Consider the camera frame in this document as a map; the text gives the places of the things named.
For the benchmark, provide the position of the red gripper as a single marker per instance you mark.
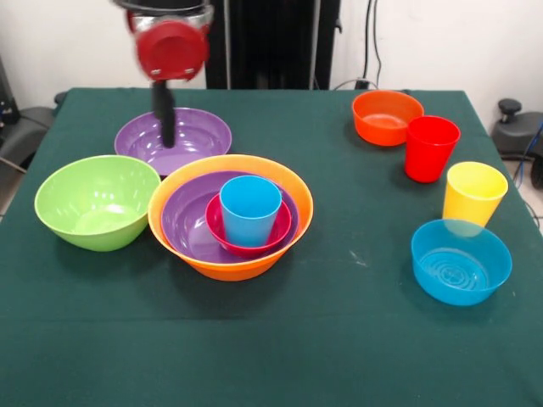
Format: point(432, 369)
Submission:
point(171, 51)

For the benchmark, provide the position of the purple plastic bowl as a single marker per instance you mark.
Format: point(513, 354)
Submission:
point(191, 135)
point(186, 220)

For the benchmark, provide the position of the green plastic bowl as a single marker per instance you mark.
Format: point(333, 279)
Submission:
point(97, 203)

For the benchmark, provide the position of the pink plastic bowl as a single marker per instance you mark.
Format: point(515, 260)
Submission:
point(214, 229)

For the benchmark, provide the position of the blue plastic cup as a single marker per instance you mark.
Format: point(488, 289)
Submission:
point(250, 212)

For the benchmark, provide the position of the black padded chair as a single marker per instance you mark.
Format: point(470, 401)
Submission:
point(25, 131)

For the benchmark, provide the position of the large orange plastic bowl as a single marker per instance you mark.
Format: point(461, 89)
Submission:
point(231, 271)

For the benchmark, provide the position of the small red-orange plastic bowl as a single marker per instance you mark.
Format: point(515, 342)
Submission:
point(386, 123)

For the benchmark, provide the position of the dark green tablecloth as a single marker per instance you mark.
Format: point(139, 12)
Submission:
point(271, 339)

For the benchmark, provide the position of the red plastic cup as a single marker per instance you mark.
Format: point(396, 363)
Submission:
point(430, 157)

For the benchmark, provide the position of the yellow plastic cup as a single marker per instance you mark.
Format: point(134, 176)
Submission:
point(471, 199)

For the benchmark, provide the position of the blue plastic bowl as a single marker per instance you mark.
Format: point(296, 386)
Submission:
point(460, 271)

